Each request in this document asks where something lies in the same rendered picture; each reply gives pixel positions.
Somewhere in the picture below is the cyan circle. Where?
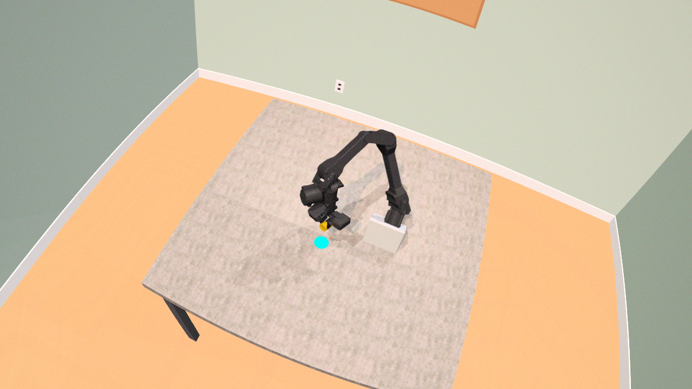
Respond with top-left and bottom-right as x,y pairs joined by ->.
314,236 -> 329,249

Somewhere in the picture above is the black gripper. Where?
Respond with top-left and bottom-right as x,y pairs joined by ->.
321,198 -> 350,230

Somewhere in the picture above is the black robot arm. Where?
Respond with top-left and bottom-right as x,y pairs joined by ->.
300,129 -> 411,228

